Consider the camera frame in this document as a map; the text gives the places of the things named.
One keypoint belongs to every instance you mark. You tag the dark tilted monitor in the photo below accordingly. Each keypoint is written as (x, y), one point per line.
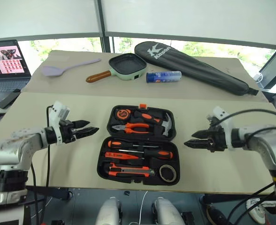
(274, 70)

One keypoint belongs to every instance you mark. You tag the white clothes iron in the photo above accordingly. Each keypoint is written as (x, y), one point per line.
(255, 208)

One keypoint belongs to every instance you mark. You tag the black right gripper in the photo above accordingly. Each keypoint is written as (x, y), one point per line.
(219, 140)

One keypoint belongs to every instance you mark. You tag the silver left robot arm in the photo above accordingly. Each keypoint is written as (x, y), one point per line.
(18, 143)

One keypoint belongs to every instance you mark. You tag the silver rounded shape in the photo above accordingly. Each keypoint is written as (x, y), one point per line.
(108, 212)
(166, 212)

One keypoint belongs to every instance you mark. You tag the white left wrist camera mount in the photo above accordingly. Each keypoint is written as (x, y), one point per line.
(58, 112)

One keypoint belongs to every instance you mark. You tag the purple silicone spatula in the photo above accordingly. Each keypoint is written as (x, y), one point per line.
(52, 71)

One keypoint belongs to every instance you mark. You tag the black flat device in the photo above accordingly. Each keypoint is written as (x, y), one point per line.
(9, 99)

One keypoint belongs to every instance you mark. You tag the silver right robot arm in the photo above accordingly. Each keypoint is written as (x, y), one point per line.
(264, 140)

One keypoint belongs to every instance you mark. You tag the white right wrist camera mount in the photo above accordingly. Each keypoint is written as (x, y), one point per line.
(222, 113)

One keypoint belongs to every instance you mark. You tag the orange utility knife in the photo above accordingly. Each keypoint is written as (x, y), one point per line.
(128, 172)

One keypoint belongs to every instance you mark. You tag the dark window frame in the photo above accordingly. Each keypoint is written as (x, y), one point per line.
(102, 23)

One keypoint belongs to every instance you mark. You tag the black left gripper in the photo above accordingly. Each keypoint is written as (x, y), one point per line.
(66, 131)

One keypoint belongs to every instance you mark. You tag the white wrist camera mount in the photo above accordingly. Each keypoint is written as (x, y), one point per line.
(58, 112)
(222, 113)

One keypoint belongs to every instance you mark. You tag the black electrical tape roll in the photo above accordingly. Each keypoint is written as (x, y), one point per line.
(160, 173)

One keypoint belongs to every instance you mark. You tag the orange black tape measure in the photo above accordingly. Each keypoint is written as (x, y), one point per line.
(122, 114)

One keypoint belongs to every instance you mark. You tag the black racket bag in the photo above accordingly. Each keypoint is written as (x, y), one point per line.
(175, 61)

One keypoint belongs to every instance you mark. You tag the open laptop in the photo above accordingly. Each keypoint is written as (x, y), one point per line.
(6, 61)

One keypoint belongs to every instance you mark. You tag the mint green electric pan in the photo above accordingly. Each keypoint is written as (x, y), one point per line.
(128, 65)

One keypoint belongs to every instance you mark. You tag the blue spray can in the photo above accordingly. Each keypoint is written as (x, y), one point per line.
(163, 76)

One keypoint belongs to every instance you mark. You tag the small white device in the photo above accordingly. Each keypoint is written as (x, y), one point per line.
(258, 77)

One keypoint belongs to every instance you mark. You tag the black tool case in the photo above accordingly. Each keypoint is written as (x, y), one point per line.
(138, 138)

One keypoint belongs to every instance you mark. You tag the orange voltage tester pen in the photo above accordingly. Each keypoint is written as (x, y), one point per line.
(114, 154)

